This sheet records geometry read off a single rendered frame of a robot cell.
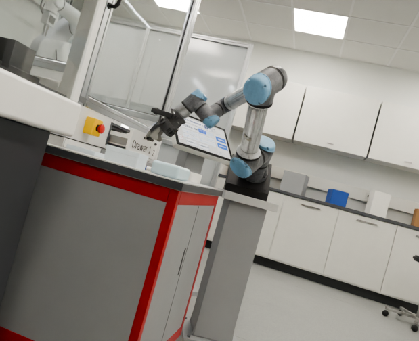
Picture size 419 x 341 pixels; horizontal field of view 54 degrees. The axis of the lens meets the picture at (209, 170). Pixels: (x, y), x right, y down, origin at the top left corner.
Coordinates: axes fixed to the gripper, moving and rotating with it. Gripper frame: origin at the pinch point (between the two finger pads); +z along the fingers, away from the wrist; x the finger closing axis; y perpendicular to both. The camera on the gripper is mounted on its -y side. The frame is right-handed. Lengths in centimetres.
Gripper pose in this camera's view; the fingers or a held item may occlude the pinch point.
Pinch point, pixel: (147, 137)
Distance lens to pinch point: 210.3
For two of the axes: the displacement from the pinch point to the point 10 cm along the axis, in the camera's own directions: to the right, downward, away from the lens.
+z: -7.6, 6.4, 1.2
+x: 2.3, 0.9, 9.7
